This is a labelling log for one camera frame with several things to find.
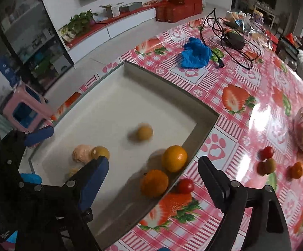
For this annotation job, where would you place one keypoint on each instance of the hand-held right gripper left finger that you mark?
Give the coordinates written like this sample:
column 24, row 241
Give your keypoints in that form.
column 94, row 185

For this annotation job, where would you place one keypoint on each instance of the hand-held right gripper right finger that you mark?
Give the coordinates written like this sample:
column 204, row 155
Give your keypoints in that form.
column 214, row 185

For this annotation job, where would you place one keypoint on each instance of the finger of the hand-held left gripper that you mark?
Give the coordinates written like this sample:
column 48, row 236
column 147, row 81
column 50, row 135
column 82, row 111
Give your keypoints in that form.
column 39, row 136

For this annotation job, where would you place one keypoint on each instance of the red cherry tomato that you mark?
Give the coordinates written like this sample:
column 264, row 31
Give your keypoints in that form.
column 185, row 186
column 266, row 152

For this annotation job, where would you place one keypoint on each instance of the brown longan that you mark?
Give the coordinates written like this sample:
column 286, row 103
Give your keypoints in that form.
column 268, row 166
column 144, row 132
column 101, row 151

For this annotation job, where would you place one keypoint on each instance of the white rectangular tray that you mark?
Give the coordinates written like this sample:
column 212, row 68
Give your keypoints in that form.
column 109, row 104

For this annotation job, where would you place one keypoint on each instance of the orange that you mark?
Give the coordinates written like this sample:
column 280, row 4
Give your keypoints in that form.
column 174, row 158
column 296, row 170
column 154, row 183

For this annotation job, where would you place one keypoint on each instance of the person's left hand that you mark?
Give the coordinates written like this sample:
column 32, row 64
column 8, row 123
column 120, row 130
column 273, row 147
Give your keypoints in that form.
column 32, row 179

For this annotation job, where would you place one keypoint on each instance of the brown fruit peel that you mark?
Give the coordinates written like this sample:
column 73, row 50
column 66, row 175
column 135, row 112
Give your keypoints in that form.
column 73, row 172

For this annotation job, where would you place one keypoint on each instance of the pale garlic bulb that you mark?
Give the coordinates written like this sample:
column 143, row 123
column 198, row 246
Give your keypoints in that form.
column 82, row 153

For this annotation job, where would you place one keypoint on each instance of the pink plastic stool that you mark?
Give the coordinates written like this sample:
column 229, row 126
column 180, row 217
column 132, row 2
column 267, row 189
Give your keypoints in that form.
column 10, row 104

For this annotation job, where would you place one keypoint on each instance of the blue white carton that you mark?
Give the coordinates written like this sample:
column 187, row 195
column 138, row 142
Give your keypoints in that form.
column 6, row 70

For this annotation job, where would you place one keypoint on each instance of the glass door cabinet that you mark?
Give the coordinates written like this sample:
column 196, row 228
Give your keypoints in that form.
column 28, row 31

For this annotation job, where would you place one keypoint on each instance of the strawberry print tablecloth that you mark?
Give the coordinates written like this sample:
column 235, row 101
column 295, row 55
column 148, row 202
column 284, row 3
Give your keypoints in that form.
column 245, row 83

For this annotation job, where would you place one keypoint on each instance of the white television console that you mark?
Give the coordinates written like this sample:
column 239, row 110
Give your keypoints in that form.
column 91, row 40

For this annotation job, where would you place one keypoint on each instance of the green potted plant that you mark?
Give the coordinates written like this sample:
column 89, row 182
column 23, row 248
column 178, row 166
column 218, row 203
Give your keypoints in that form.
column 79, row 23

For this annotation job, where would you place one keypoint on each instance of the blue glove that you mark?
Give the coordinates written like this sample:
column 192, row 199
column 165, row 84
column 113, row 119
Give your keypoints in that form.
column 194, row 53

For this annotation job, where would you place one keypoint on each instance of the open cardboard box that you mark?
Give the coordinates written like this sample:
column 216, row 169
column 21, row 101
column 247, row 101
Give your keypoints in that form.
column 110, row 11

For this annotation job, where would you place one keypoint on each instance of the black power adapter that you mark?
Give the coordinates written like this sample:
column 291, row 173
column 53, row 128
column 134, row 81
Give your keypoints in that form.
column 235, row 40

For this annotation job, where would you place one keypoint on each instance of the black framed screen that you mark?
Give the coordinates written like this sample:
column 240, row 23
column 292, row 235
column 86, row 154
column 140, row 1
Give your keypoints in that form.
column 287, row 47

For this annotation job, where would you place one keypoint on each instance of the grey flat box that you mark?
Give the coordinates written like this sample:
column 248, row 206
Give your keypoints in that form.
column 130, row 6

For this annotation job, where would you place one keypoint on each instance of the clear plastic bag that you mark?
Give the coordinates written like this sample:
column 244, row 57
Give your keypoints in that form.
column 256, row 31

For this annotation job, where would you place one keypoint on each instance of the glass jar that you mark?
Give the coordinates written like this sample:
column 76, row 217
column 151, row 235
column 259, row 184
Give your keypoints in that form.
column 258, row 17

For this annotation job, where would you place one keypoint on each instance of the white side table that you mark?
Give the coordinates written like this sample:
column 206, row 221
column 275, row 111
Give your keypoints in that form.
column 265, row 11

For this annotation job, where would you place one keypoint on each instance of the stack of red gift boxes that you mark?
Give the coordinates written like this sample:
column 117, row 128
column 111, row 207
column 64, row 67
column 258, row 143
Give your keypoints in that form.
column 179, row 6

